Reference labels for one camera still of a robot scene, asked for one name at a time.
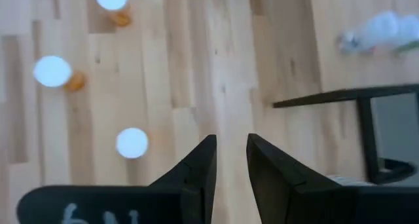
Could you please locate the wooden shelf with black frame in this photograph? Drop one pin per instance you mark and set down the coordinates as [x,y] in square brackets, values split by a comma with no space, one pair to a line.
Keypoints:
[327,95]

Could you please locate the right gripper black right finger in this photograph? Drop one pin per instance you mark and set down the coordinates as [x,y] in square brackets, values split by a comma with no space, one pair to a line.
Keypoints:
[281,191]

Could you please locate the small clear plastic bottle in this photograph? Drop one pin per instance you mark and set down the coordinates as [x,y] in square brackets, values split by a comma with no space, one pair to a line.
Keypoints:
[381,27]

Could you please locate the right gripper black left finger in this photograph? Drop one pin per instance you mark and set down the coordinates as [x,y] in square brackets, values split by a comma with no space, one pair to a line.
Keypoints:
[199,184]

